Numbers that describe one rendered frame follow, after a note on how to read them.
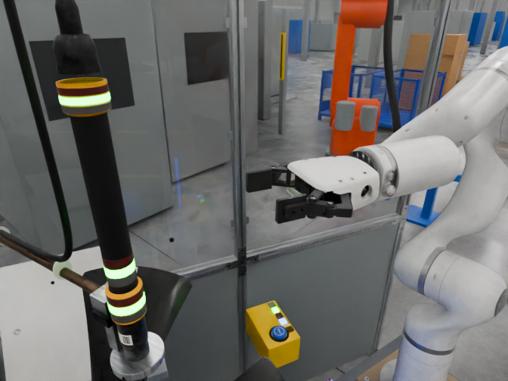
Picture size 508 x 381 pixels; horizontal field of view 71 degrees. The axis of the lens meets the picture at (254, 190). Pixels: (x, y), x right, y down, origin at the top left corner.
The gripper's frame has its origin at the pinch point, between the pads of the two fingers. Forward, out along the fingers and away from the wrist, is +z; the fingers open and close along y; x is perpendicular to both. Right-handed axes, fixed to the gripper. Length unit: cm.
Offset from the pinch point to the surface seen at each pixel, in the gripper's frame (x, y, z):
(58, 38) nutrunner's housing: 19.2, -1.2, 20.2
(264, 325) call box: -58, 29, -15
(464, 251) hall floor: -164, 124, -259
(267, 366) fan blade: -44.0, 7.5, -4.6
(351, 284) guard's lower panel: -99, 71, -83
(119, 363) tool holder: -19.8, -1.1, 21.5
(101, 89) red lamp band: 14.9, -1.8, 17.7
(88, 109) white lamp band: 13.3, -2.4, 19.0
